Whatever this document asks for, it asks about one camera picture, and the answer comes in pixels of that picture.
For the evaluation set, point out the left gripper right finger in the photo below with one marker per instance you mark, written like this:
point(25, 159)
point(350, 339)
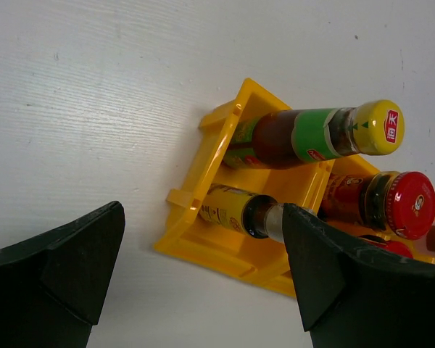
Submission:
point(354, 294)

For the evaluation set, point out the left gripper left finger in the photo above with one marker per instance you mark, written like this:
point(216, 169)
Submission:
point(53, 285)

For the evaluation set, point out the red-lid sauce jar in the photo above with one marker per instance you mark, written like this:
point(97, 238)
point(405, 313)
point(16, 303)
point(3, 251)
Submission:
point(403, 203)
point(395, 247)

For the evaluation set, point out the small yellow-label oil bottle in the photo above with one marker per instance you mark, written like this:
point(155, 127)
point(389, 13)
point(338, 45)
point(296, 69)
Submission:
point(257, 215)

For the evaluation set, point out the yellow-cap green-label sauce bottle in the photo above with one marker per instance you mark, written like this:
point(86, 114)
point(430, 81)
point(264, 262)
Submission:
point(289, 138)

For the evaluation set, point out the yellow three-compartment bin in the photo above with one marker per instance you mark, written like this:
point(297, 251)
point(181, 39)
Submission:
point(259, 262)

